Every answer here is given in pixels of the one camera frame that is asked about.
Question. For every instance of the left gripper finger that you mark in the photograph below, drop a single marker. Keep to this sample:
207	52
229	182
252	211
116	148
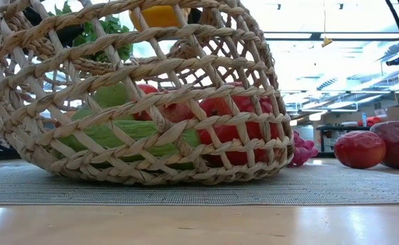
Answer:
68	34

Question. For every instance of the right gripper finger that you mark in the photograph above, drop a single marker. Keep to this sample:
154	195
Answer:
194	15

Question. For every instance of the yellow bell pepper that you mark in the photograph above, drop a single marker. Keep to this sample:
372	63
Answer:
155	18

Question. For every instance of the woven wicker basket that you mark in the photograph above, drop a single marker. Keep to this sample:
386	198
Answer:
186	64

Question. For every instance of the red-orange round fruit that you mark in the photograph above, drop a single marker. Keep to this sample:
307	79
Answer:
147	89

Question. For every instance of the large red apple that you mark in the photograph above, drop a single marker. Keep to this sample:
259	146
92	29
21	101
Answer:
226	132

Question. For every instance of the green potted plant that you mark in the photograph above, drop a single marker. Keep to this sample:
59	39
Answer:
116	25

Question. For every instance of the black ceiling track light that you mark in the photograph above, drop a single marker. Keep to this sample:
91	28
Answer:
340	6
278	6

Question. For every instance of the light green leafy vegetable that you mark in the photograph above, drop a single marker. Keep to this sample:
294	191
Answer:
128	131

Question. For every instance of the black overhead bar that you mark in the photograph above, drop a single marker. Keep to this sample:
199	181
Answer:
317	35

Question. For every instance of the yellow hanging tag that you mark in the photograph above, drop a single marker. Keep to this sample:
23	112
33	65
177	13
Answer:
326	41

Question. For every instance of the purple grape bunch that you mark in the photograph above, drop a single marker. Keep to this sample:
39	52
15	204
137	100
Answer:
303	149

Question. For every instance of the grey woven placemat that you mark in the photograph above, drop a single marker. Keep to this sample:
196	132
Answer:
186	194

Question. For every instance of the blue bottle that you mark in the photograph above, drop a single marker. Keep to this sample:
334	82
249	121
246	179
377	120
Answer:
364	119

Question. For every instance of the black ceiling device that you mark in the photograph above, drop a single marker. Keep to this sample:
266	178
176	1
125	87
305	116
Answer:
393	61

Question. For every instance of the red object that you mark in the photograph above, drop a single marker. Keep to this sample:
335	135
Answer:
371	121

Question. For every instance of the small red strawberry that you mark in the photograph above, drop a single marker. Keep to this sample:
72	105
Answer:
359	149

